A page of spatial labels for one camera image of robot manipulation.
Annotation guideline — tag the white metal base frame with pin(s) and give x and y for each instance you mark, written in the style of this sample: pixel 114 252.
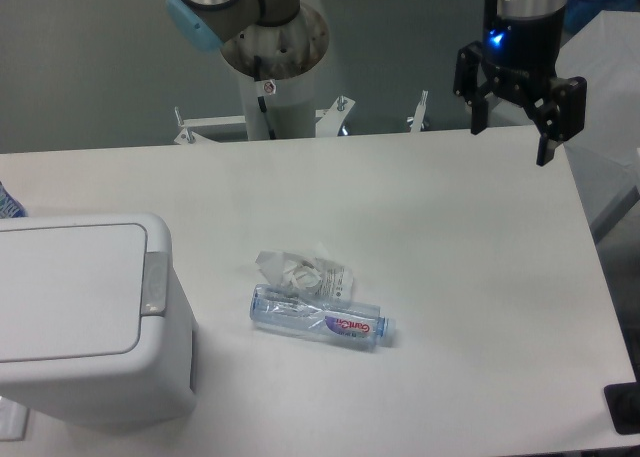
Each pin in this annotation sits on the white metal base frame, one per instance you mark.
pixel 268 123

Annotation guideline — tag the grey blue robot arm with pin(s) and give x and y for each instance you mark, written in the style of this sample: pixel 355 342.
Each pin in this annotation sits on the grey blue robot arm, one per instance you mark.
pixel 208 24

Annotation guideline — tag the white push-lid trash can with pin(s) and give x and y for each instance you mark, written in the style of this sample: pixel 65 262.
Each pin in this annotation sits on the white push-lid trash can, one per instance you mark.
pixel 96 328

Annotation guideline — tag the black device at table edge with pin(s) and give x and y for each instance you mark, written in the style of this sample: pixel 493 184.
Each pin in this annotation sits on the black device at table edge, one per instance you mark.
pixel 623 404

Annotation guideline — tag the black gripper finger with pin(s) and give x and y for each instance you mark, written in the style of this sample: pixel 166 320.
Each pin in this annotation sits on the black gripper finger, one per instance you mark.
pixel 558 110
pixel 475 78

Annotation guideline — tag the blue patterned packet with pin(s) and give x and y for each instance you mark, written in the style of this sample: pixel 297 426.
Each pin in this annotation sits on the blue patterned packet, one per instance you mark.
pixel 10 207

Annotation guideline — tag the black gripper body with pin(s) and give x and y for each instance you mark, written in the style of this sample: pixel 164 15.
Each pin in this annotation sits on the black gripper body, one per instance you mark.
pixel 520 46

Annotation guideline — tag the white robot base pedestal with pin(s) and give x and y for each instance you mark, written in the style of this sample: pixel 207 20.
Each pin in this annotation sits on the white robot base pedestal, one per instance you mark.
pixel 278 64

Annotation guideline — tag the crushed clear plastic bottle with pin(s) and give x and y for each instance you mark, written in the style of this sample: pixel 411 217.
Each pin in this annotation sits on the crushed clear plastic bottle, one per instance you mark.
pixel 296 314

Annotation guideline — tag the crumpled clear plastic wrapper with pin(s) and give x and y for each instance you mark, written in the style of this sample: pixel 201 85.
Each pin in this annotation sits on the crumpled clear plastic wrapper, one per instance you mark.
pixel 313 275

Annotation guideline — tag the blue plastic bag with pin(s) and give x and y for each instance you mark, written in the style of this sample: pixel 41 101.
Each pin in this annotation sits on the blue plastic bag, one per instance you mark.
pixel 580 12

